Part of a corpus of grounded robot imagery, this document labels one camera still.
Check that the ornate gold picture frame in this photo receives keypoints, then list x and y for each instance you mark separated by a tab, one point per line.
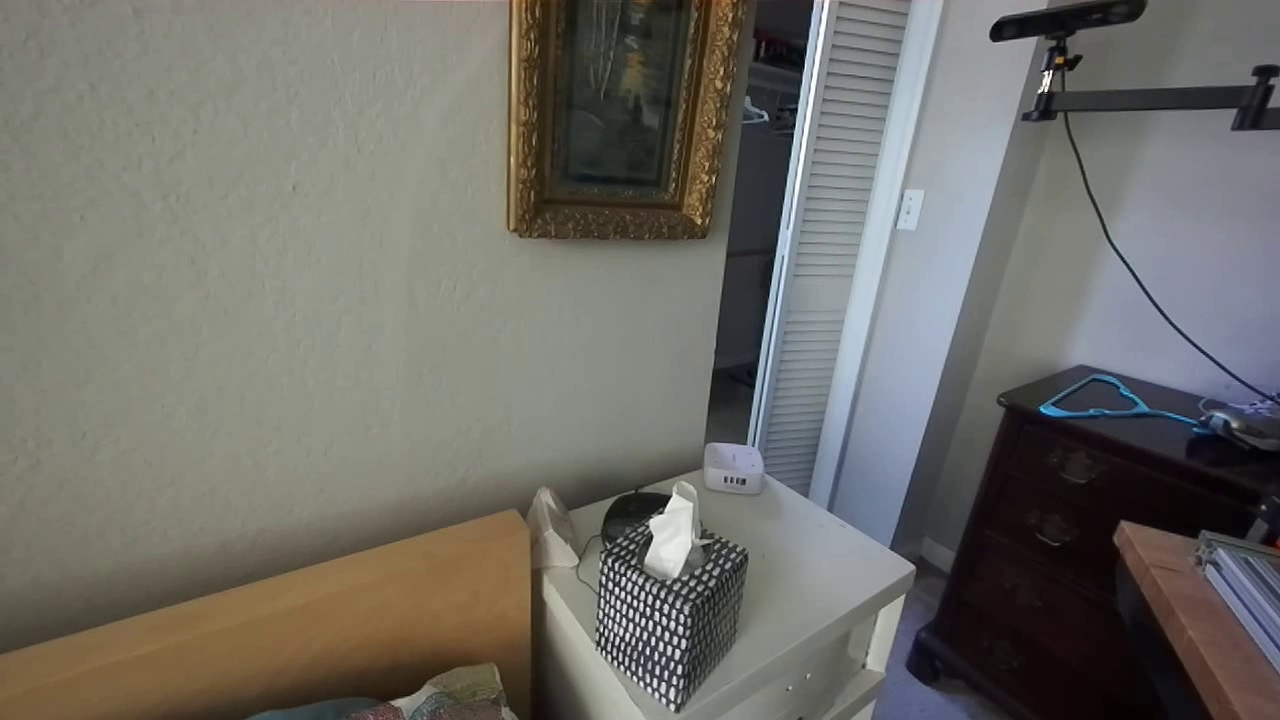
621	213

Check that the small white box device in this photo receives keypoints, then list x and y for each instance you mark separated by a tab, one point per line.
733	466

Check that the white tissue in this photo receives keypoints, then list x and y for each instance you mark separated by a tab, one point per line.
670	541

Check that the white louvered closet door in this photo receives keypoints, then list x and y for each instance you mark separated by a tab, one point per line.
832	267

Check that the black white patterned tissue box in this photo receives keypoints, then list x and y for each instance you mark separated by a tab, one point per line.
664	626

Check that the white nightstand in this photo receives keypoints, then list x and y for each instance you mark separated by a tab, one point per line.
814	574

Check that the dark wood dresser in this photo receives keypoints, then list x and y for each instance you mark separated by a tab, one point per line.
1054	532

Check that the tan wooden headboard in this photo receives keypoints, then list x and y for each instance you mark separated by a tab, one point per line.
264	615

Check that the black device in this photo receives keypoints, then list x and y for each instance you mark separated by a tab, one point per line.
1242	435

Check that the wooden desk with black leg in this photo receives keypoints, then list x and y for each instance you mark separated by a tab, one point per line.
1185	626

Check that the silver laptop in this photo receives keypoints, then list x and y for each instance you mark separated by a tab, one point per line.
1245	583

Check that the white light switch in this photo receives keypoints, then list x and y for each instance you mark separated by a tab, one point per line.
908	210

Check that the black bar camera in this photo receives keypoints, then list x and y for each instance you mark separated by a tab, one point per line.
1065	18

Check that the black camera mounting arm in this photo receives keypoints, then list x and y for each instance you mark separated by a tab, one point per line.
1147	98

